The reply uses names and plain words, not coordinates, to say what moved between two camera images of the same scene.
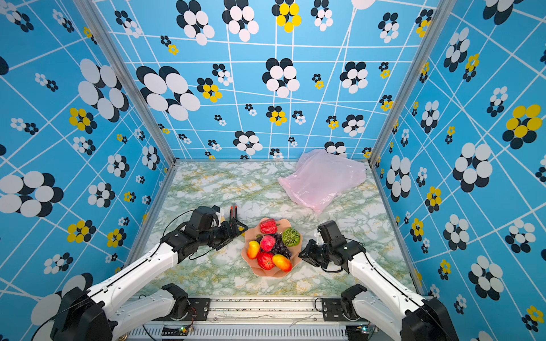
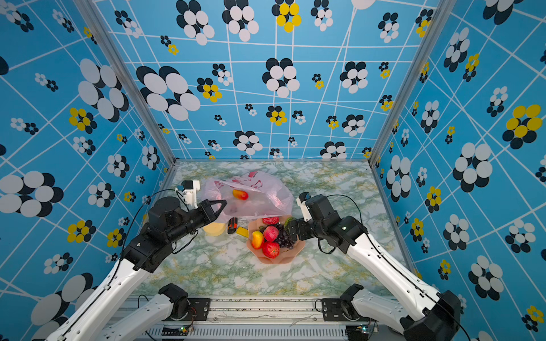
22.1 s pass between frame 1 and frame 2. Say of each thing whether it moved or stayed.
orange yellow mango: moved
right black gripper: moved
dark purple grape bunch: moved
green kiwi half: moved
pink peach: moved
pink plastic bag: moved
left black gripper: moved
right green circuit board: stayed
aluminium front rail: stayed
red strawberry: stayed
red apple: moved
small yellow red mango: moved
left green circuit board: stayed
